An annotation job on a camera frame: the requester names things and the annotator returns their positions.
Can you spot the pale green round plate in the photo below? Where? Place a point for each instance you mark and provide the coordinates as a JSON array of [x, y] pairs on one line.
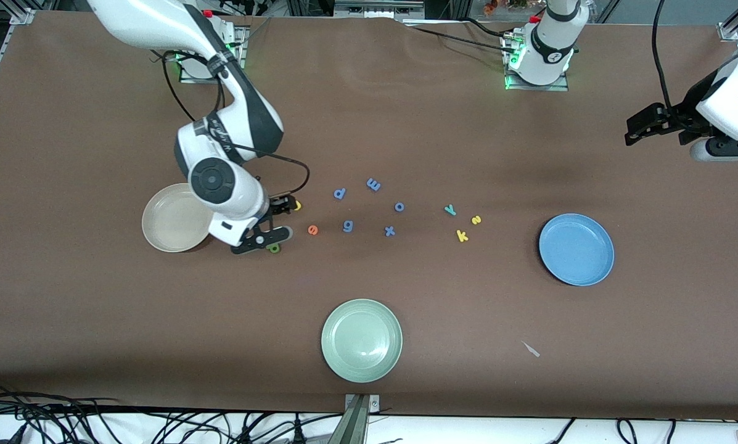
[[361, 340]]

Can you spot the grey metal camera pole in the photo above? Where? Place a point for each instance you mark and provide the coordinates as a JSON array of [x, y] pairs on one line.
[[356, 425]]

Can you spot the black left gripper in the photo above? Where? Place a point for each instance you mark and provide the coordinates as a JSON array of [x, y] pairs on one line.
[[683, 115]]

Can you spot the grey metal box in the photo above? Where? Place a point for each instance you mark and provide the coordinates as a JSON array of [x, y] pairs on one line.
[[378, 9]]

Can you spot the teal foam letter y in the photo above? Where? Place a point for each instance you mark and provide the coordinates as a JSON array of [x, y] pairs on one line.
[[450, 211]]

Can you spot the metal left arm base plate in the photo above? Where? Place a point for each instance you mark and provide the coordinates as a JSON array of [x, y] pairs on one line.
[[538, 87]]

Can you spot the small white paper scrap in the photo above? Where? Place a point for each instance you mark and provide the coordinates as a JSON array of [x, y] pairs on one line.
[[532, 350]]

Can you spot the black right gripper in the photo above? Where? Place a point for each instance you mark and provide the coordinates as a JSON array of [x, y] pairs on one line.
[[278, 205]]

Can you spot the blue foam letter g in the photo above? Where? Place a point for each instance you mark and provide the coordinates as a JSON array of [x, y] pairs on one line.
[[346, 229]]

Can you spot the yellow foam letter k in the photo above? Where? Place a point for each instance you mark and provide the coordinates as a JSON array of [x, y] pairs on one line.
[[461, 235]]

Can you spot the blue foam letter m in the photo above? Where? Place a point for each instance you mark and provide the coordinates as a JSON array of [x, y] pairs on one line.
[[373, 184]]

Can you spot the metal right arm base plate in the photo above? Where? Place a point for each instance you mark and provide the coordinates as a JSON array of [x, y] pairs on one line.
[[193, 79]]

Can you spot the blue foam letter d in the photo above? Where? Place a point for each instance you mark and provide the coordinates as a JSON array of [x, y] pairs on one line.
[[336, 197]]

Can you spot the beige round plate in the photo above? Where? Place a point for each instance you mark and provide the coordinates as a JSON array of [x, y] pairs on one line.
[[168, 225]]

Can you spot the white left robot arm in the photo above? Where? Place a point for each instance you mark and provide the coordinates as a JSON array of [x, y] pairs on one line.
[[550, 49]]

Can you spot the blue round plate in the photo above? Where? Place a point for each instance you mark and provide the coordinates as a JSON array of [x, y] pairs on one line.
[[576, 250]]

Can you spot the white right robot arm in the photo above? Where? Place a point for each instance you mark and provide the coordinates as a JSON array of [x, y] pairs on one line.
[[221, 185]]

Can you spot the aluminium corner bracket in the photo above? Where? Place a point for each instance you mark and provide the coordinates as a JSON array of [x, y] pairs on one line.
[[729, 32], [24, 17]]

